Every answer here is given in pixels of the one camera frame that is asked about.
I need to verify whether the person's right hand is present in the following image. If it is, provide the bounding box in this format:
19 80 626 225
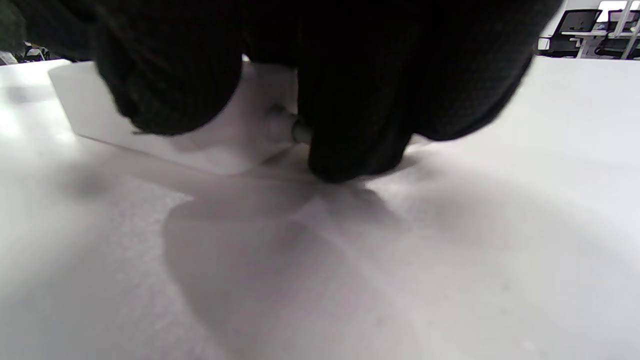
10 0 566 184

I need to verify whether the white power strip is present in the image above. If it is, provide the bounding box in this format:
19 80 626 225
48 59 301 176

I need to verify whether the black mesh office chair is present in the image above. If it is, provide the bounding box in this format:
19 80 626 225
537 9 604 59

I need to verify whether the white background desk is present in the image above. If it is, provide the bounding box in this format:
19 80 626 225
560 0 640 60

